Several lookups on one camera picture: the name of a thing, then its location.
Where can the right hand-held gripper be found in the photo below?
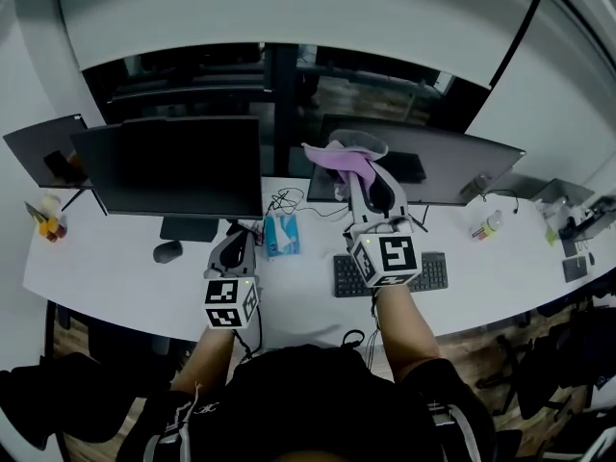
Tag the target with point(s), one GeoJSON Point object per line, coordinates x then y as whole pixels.
{"type": "Point", "coordinates": [392, 258]}

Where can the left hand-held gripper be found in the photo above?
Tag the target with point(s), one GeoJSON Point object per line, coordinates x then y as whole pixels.
{"type": "Point", "coordinates": [228, 301]}

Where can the purple cloth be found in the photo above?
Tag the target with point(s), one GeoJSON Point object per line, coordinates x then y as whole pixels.
{"type": "Point", "coordinates": [346, 161]}

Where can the wide black curved monitor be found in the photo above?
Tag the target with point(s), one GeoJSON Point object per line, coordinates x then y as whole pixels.
{"type": "Point", "coordinates": [457, 166]}

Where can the person's right forearm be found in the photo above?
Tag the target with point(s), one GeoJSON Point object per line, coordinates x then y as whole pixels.
{"type": "Point", "coordinates": [406, 335]}

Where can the person's left forearm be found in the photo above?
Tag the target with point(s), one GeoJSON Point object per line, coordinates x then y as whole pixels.
{"type": "Point", "coordinates": [207, 359]}

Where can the black monitor with flat stand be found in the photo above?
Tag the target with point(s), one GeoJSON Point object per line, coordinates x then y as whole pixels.
{"type": "Point", "coordinates": [168, 166]}

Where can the small black monitor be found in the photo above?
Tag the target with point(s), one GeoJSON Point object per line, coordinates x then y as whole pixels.
{"type": "Point", "coordinates": [38, 152]}

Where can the blue tissue packet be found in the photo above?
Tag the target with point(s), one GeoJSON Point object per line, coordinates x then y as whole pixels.
{"type": "Point", "coordinates": [283, 236]}

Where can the black computer mouse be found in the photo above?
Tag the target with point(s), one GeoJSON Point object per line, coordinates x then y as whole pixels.
{"type": "Point", "coordinates": [167, 252]}

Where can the black keyboard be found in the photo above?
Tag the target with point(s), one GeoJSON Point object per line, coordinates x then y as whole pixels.
{"type": "Point", "coordinates": [344, 277]}

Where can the clear bottle with green label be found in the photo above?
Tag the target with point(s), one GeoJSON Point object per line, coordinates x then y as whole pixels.
{"type": "Point", "coordinates": [487, 225]}

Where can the person's black clothing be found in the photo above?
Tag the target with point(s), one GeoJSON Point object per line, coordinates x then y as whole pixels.
{"type": "Point", "coordinates": [308, 407]}

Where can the small green item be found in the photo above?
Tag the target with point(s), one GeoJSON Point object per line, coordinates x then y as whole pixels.
{"type": "Point", "coordinates": [551, 235]}

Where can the small dark keyboard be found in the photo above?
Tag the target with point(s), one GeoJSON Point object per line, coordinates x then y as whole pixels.
{"type": "Point", "coordinates": [575, 268]}

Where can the black office chair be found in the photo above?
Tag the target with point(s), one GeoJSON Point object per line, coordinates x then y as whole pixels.
{"type": "Point", "coordinates": [72, 397]}

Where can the dark laptop on stand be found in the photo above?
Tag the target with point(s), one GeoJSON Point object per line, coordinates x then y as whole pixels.
{"type": "Point", "coordinates": [592, 219]}

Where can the small dark mouse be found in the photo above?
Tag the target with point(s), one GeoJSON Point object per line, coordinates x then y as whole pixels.
{"type": "Point", "coordinates": [591, 258]}

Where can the black office chairs with bags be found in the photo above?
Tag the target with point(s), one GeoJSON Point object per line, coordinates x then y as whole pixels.
{"type": "Point", "coordinates": [558, 359]}

